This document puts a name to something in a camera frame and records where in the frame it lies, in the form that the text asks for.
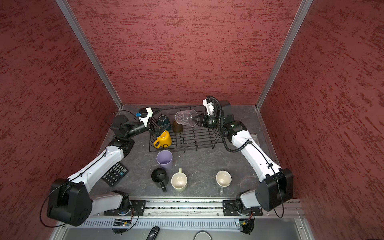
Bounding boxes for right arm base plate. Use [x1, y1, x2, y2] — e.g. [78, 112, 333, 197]
[222, 200, 263, 217]

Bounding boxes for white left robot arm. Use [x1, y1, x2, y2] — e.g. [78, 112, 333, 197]
[43, 108, 166, 227]

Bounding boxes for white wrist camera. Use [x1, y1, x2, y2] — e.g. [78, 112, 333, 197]
[203, 99, 217, 117]
[136, 108, 153, 127]

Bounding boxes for black wire dish rack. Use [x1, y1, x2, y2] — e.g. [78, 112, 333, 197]
[151, 106, 223, 152]

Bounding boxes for white plastic tool with red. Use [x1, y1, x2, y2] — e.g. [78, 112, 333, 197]
[251, 133, 260, 147]

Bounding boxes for cream mug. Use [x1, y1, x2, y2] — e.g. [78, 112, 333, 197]
[171, 168, 188, 192]

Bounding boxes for grey round object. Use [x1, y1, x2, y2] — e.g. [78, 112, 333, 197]
[194, 231, 212, 240]

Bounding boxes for aluminium corner post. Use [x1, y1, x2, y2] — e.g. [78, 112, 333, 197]
[256, 0, 313, 112]
[56, 0, 123, 110]

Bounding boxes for clear glass cup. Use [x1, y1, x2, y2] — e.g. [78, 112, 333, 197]
[175, 110, 198, 127]

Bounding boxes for aluminium corner post left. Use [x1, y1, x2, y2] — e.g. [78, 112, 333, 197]
[56, 0, 123, 110]

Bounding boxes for yellow mug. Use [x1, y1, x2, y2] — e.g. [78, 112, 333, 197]
[154, 130, 172, 149]

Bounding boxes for teal green cup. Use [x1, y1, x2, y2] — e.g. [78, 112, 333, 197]
[157, 115, 172, 132]

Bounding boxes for lilac plastic cup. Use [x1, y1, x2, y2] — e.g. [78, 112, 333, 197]
[156, 150, 173, 170]

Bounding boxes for black remote handset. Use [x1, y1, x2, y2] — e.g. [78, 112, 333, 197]
[146, 226, 160, 240]

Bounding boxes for aluminium corner post right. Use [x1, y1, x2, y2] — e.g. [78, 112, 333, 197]
[256, 0, 313, 112]

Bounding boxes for white mug grey handle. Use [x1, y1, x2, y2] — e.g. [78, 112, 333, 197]
[216, 170, 232, 196]

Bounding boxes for black mug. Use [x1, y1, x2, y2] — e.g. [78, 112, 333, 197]
[151, 168, 169, 193]

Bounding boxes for black calculator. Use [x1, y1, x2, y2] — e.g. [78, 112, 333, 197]
[101, 162, 129, 188]

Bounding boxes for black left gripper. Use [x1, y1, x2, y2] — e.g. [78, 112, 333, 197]
[126, 106, 171, 138]

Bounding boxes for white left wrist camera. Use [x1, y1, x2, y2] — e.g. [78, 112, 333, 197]
[136, 108, 153, 127]

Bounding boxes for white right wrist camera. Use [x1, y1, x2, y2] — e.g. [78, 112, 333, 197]
[203, 99, 217, 117]

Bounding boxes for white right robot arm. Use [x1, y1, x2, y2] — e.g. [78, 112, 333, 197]
[192, 96, 294, 212]

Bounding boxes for olive glass cup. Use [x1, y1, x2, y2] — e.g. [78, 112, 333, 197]
[172, 121, 183, 134]

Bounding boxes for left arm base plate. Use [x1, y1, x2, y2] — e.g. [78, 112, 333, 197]
[103, 200, 147, 217]

